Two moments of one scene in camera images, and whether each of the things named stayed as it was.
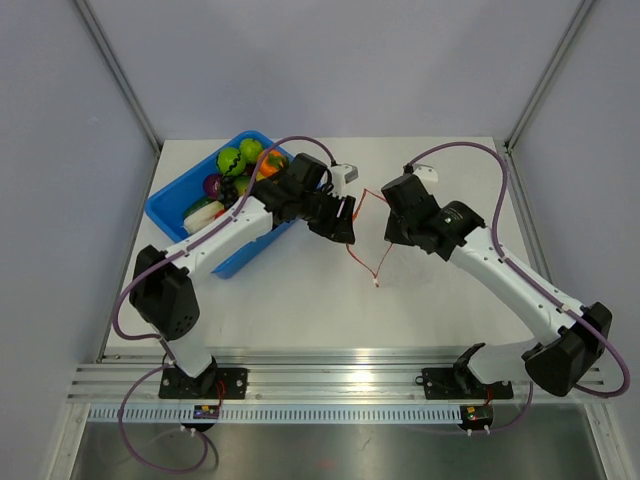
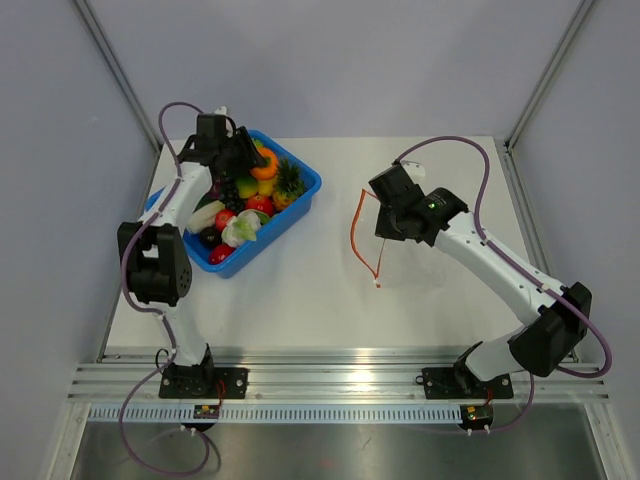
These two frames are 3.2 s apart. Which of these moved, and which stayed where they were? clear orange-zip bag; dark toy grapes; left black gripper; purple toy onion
Moved: left black gripper
Stayed: clear orange-zip bag; purple toy onion; dark toy grapes
